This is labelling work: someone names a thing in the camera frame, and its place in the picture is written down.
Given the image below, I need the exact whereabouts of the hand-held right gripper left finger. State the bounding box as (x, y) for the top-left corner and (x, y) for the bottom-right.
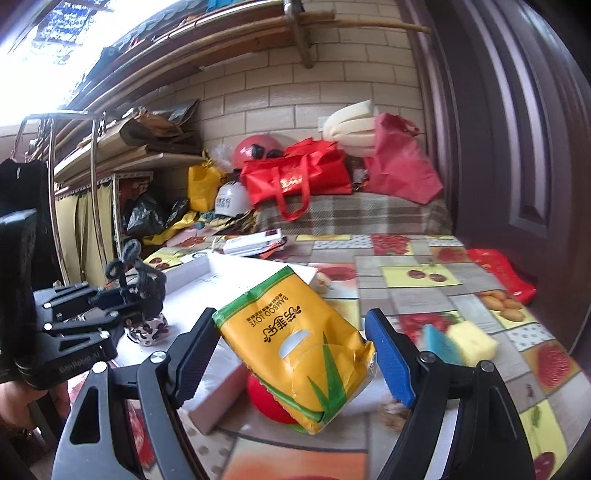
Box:
(51, 307), (222, 480)

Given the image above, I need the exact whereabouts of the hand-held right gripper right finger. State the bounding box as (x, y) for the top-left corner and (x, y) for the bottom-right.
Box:
(364, 308), (536, 480)

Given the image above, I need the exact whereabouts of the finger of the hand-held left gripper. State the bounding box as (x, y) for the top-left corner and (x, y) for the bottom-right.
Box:
(32, 282), (139, 311)
(44, 305), (160, 337)

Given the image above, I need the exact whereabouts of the yellow and teal sponge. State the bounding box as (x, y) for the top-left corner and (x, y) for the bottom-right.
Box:
(422, 320), (499, 367)

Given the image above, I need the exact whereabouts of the red ball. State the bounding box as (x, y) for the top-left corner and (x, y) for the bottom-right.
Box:
(246, 375), (301, 425)

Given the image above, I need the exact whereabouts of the yellow tissue pack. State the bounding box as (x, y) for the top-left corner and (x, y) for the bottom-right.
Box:
(212, 266), (377, 435)

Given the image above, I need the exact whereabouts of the person's left hand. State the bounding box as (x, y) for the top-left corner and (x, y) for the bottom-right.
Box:
(0, 381), (70, 444)

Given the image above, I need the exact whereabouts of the beige fuzzy toy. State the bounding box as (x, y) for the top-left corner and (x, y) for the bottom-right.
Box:
(379, 399), (411, 432)

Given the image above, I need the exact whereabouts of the yellow curtain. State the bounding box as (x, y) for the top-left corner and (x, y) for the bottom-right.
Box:
(55, 182), (116, 278)

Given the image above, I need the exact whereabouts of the black plastic bag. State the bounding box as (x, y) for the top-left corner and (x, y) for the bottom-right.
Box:
(126, 193), (190, 238)

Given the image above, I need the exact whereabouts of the metal clothes rack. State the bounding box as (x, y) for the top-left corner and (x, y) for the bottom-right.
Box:
(9, 111), (123, 287)

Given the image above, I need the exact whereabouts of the yellow plastic sheet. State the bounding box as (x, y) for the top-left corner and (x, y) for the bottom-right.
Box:
(143, 210), (204, 245)

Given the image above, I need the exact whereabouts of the black garment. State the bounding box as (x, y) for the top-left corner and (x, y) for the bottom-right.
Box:
(0, 159), (63, 287)

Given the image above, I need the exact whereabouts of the white booklet box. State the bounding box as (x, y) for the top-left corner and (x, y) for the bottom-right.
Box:
(223, 229), (287, 258)

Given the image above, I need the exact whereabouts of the red plastic bag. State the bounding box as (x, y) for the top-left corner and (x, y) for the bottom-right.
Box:
(467, 248), (539, 305)

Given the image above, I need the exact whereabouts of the plaid cloth cover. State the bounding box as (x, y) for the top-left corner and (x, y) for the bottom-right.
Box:
(256, 191), (453, 236)

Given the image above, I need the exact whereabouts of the stack of wooden planks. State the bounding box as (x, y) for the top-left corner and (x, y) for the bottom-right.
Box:
(53, 106), (208, 185)

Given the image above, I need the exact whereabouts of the yellow shopping bag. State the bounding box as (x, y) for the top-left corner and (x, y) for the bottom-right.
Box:
(187, 161), (227, 213)

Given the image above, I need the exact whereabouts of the red nonwoven bag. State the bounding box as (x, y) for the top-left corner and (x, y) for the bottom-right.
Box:
(362, 113), (444, 205)

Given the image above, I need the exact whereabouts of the red tote bag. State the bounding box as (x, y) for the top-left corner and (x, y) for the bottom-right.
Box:
(240, 137), (354, 221)

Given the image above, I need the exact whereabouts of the red helmet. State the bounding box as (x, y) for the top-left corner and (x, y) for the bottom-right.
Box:
(232, 135), (286, 171)

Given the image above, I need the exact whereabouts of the dark brown door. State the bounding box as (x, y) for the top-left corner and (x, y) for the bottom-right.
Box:
(402, 0), (591, 352)

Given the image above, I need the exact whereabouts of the bamboo pole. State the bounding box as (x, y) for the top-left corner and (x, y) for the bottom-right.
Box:
(92, 18), (432, 112)

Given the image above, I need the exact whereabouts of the metal wall bracket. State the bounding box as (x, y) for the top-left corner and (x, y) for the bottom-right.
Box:
(283, 0), (315, 69)

